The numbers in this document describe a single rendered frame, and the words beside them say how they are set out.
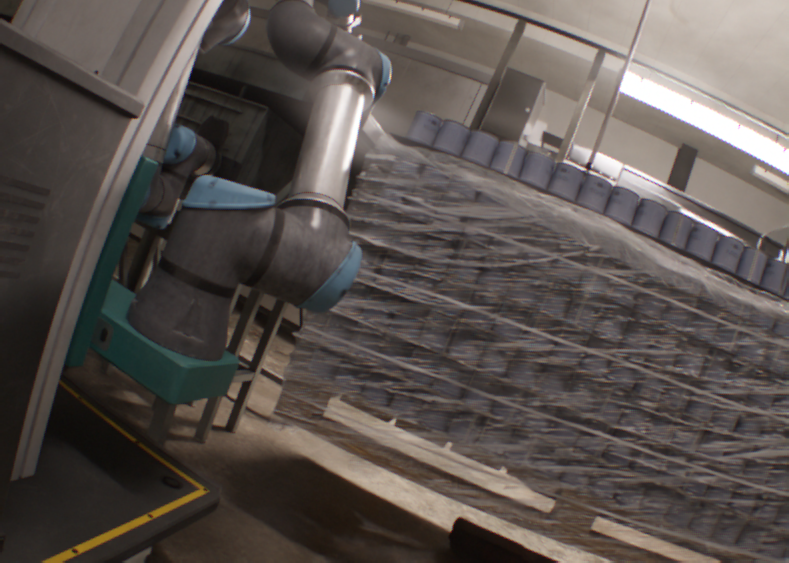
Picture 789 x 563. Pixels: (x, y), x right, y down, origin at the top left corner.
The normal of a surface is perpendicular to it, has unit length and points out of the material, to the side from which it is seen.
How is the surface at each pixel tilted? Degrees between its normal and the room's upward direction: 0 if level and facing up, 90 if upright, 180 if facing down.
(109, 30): 90
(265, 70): 90
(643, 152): 90
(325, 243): 56
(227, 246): 93
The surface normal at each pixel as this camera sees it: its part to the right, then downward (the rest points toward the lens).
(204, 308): 0.70, 0.00
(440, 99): -0.21, -0.07
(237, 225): 0.57, 0.18
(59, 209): 0.89, 0.41
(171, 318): 0.32, -0.17
